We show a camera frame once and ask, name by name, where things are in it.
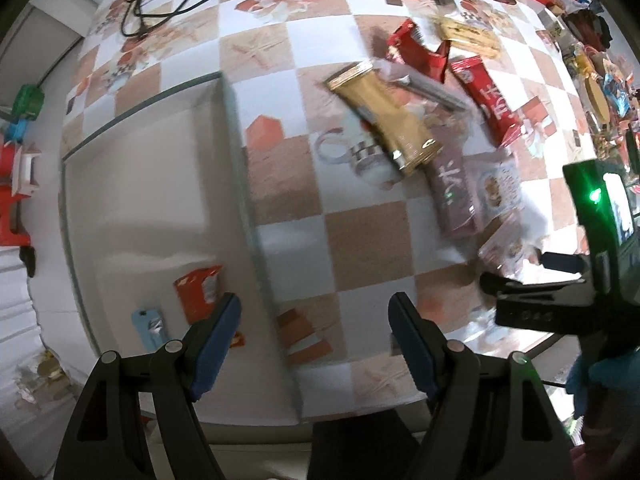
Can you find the checkered printed tablecloth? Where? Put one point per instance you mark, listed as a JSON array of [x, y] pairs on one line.
[[350, 250]]

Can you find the clear bag of snacks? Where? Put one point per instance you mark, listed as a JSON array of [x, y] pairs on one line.
[[40, 375]]

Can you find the small orange snack packet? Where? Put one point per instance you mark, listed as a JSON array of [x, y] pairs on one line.
[[238, 340]]

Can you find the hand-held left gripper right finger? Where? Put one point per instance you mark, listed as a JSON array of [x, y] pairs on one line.
[[414, 345]]

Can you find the pink white nougat packet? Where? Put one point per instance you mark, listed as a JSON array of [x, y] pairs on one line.
[[497, 185], [505, 247]]

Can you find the clear stick snack packet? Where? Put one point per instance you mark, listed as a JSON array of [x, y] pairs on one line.
[[432, 91]]

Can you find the person's right hand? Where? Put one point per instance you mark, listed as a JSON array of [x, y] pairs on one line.
[[582, 385]]

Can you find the pink snack bar packet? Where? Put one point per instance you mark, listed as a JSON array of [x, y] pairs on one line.
[[450, 195]]

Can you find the pile of assorted snack bags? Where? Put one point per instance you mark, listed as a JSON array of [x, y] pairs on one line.
[[587, 25]]

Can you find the yellow lid jar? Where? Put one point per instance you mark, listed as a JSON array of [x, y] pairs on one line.
[[596, 100]]

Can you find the gold snack packet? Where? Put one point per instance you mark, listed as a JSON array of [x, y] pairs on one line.
[[385, 115]]

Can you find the blue plastic stool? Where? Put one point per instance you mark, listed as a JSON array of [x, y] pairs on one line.
[[15, 129]]

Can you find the green plastic stool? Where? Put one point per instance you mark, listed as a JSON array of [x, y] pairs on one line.
[[27, 102]]

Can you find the light blue snack packet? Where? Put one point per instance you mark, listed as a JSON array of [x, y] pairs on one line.
[[147, 327]]

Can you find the white plastic stool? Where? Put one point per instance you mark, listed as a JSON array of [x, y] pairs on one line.
[[25, 172]]

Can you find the yellow cookie packet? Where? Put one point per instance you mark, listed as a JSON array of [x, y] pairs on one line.
[[467, 35]]

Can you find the red plastic stool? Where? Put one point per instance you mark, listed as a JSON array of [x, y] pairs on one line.
[[11, 200]]

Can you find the long red snack packet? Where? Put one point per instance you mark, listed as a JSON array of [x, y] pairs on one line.
[[487, 100]]

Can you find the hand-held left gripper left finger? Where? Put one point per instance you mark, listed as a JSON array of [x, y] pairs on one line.
[[216, 345]]

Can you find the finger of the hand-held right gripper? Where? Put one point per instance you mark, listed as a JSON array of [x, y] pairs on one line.
[[560, 261], [525, 306]]

